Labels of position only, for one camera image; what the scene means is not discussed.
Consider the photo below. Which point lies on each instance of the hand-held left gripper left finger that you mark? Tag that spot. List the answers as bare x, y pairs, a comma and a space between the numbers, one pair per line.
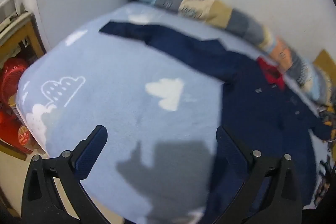
90, 153

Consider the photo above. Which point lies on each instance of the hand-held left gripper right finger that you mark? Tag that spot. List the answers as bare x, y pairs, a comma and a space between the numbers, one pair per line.
229, 146

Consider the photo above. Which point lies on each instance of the navy blue jacket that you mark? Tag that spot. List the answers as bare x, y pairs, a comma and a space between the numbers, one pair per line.
249, 108

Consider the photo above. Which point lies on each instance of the red round container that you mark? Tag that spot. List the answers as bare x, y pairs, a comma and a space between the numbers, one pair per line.
15, 132

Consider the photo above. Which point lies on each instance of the light blue cloud-print blanket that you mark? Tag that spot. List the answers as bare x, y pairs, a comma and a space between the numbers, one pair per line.
118, 69

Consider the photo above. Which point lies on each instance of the dark yellow patterned cloth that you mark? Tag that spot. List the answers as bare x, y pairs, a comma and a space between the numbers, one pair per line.
328, 119

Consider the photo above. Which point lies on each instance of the red plastic basin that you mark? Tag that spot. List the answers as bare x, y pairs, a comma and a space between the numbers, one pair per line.
13, 71

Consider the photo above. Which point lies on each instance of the wooden headboard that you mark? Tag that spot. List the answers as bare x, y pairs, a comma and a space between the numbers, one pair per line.
326, 62

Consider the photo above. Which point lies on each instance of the wooden shelf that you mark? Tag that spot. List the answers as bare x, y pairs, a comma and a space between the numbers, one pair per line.
29, 29

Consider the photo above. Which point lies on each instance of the white plastic crate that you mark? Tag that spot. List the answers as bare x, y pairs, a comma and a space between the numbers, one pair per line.
6, 3

